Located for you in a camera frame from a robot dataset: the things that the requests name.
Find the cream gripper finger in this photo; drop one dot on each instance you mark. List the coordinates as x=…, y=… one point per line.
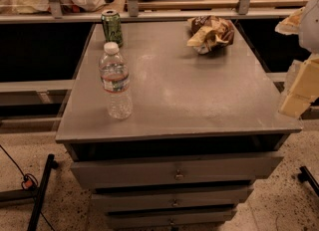
x=301, y=87
x=290, y=25

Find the brown chip bag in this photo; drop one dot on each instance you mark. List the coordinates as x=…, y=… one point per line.
x=210, y=33

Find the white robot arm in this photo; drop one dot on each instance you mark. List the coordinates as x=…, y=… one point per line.
x=308, y=35

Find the green soda can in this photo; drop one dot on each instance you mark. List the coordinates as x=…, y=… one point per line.
x=111, y=22

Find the black stand leg right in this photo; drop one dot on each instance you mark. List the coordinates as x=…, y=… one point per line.
x=306, y=176

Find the black stand leg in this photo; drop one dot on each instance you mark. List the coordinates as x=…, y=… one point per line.
x=306, y=176
x=32, y=191

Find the grey drawer cabinet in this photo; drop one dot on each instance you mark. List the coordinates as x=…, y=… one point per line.
x=185, y=104

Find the bottom grey drawer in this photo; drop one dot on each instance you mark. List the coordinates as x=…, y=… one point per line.
x=170, y=218

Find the grey drawer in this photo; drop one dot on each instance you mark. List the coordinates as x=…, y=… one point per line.
x=175, y=170
x=170, y=218
x=172, y=198

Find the clear plastic water bottle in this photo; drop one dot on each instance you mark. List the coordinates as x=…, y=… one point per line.
x=115, y=78

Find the middle grey drawer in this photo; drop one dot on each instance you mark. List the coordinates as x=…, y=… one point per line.
x=172, y=198

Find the top grey drawer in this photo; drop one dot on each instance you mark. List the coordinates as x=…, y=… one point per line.
x=175, y=170

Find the black stand leg left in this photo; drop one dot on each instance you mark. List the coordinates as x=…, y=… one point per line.
x=32, y=191

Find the grey metal railing frame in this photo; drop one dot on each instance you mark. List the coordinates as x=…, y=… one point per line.
x=164, y=10

